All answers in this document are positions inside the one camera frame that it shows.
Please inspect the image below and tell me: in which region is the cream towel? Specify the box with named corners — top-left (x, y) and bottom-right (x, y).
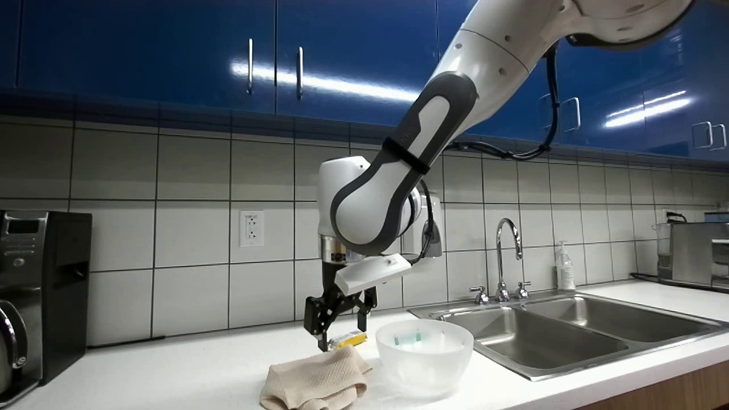
top-left (257, 346), bottom-right (376, 410)

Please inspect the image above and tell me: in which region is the chrome gooseneck faucet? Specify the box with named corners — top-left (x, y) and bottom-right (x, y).
top-left (467, 216), bottom-right (533, 308)

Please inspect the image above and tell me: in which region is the yellow and silver lighter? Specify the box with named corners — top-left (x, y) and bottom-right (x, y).
top-left (331, 331), bottom-right (369, 354)

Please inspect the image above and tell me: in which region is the stainless steel countertop appliance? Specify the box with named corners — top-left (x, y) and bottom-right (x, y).
top-left (653, 209), bottom-right (729, 295)

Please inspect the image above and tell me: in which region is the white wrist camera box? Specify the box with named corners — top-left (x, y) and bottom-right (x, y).
top-left (332, 254), bottom-right (414, 299)

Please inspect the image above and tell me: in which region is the black coffee machine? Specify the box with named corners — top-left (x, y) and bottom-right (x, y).
top-left (0, 209), bottom-right (93, 410)

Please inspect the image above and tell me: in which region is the stainless steel double sink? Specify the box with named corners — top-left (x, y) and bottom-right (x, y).
top-left (407, 290), bottom-right (729, 383)

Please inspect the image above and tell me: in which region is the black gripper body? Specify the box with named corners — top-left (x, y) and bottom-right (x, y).
top-left (304, 255), bottom-right (380, 337)

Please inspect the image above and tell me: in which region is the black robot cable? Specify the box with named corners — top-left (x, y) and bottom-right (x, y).
top-left (444, 43), bottom-right (566, 165)

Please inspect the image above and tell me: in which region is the clear plastic bowl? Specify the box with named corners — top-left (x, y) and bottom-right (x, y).
top-left (374, 317), bottom-right (477, 404)

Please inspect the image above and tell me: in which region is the white wall power outlet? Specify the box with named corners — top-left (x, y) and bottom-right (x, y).
top-left (238, 209), bottom-right (267, 251)

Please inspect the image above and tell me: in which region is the wide blue cabinet door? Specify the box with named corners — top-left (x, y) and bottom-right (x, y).
top-left (14, 0), bottom-right (275, 119)

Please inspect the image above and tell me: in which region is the white wall soap dispenser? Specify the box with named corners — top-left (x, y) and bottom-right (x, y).
top-left (418, 194), bottom-right (447, 263)

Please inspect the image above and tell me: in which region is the clear soap bottle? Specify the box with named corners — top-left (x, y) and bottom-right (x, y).
top-left (552, 241), bottom-right (578, 295)

